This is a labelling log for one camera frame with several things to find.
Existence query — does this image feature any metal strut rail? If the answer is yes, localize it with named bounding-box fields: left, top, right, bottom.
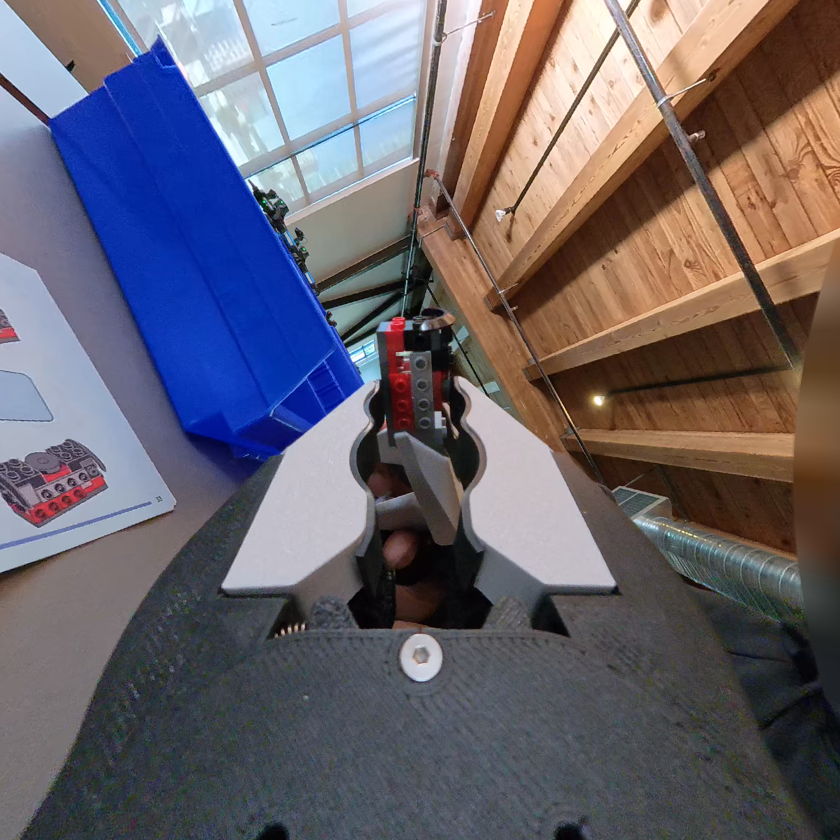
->
left=602, top=0, right=800, bottom=370

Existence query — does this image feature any person's dark jacket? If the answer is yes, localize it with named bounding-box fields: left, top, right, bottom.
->
left=682, top=584, right=840, bottom=840

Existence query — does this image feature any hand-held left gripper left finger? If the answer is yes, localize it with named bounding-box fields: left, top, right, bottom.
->
left=221, top=379, right=396, bottom=630

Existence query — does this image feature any brick instruction booklet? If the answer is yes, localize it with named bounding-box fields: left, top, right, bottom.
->
left=0, top=252, right=177, bottom=575

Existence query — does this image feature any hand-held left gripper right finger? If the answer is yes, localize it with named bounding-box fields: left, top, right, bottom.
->
left=455, top=375, right=619, bottom=627

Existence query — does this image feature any red and grey brick model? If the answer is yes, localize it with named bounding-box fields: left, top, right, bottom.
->
left=376, top=308, right=457, bottom=454

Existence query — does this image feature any large grid window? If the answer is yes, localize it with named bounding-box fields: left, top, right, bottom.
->
left=98, top=0, right=437, bottom=221

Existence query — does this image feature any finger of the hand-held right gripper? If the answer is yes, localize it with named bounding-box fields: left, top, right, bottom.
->
left=375, top=492, right=427, bottom=532
left=381, top=432, right=469, bottom=547

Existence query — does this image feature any grey desk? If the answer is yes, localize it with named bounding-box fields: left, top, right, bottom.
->
left=0, top=79, right=293, bottom=840

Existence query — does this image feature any metal vent grille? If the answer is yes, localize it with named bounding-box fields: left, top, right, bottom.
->
left=613, top=486, right=673, bottom=521

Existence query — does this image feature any blue plastic bin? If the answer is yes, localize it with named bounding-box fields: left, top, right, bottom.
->
left=282, top=348, right=366, bottom=437
left=49, top=36, right=366, bottom=460

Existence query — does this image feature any person's right hand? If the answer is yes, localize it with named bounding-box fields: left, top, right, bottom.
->
left=367, top=462, right=457, bottom=624

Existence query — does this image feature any silver flexible duct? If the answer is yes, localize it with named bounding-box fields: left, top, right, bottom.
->
left=633, top=515, right=805, bottom=624

